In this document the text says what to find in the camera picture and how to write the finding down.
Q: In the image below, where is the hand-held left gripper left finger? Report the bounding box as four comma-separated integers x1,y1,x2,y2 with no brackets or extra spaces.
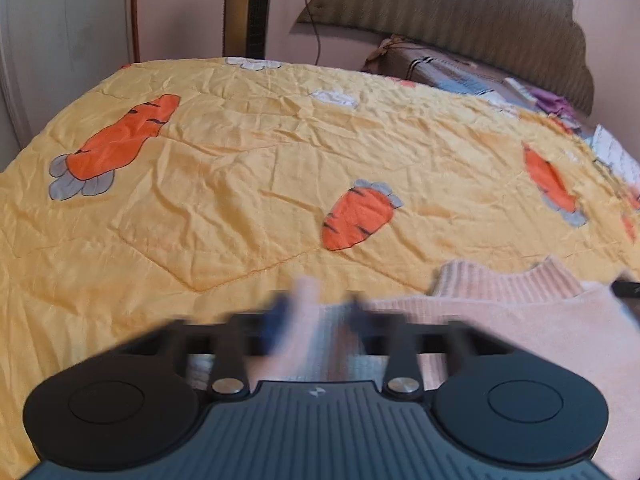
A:
122,294,297,402

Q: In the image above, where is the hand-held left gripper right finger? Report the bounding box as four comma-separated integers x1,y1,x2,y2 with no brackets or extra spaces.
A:
344,294,503,402

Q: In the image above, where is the white patterned pillow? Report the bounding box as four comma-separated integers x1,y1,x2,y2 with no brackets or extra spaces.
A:
591,125,640,183

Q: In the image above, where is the yellow carrot print quilt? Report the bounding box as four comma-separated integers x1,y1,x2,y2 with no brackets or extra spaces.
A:
0,56,640,411

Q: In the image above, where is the purple cloth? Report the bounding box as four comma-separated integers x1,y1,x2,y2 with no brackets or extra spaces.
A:
529,87,577,117

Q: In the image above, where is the plaid pillow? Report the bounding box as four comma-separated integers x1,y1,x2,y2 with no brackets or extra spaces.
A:
362,35,538,108

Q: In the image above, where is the olive padded headboard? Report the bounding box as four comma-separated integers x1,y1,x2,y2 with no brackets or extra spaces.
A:
296,0,596,116

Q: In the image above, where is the gold tower fan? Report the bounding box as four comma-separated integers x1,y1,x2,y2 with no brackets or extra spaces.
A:
224,0,274,59

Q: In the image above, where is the white wardrobe door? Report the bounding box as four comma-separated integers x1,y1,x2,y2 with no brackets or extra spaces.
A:
0,0,136,161

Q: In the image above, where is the black hanging power cable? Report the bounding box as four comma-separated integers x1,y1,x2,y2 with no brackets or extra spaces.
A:
304,4,325,67

